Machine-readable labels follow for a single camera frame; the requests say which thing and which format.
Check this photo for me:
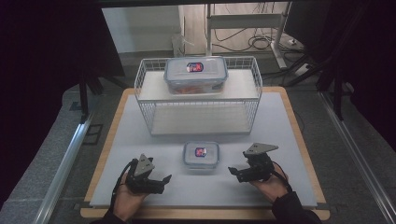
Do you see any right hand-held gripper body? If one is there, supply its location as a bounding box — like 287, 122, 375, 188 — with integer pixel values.
242, 142, 279, 182

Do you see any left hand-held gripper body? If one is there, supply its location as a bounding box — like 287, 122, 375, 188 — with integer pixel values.
125, 153, 165, 194

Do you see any small clear food container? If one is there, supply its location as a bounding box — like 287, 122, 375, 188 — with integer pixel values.
182, 141, 220, 170

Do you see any white wire two-tier rack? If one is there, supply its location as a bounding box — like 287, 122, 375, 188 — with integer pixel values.
134, 56, 263, 137

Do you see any large clear food container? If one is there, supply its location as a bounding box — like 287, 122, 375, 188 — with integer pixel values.
163, 56, 229, 95

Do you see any person's right hand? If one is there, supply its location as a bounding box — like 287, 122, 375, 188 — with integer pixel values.
249, 162, 290, 203

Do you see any person's left hand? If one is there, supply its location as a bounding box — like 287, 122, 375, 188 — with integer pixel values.
111, 172, 149, 222

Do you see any pale grey table mat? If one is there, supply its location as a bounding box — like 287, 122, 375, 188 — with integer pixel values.
89, 91, 318, 209

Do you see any black metal stand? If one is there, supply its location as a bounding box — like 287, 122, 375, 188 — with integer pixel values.
316, 66, 354, 121
78, 73, 104, 124

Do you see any white power strip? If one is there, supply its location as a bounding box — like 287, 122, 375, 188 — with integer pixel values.
293, 63, 312, 77

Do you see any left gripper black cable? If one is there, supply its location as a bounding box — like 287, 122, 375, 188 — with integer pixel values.
109, 158, 138, 214

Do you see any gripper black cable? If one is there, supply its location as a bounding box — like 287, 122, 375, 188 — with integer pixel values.
271, 161, 294, 193
109, 158, 138, 214

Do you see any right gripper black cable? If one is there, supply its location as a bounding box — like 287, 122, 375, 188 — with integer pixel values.
271, 161, 294, 193

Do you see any aluminium floor rail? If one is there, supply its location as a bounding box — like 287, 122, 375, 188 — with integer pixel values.
318, 91, 396, 218
32, 113, 94, 224

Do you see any tangle of black floor cables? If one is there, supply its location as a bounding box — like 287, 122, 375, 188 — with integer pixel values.
212, 3, 304, 54

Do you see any white metal desk frame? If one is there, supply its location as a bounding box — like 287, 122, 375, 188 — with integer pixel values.
205, 2, 292, 70

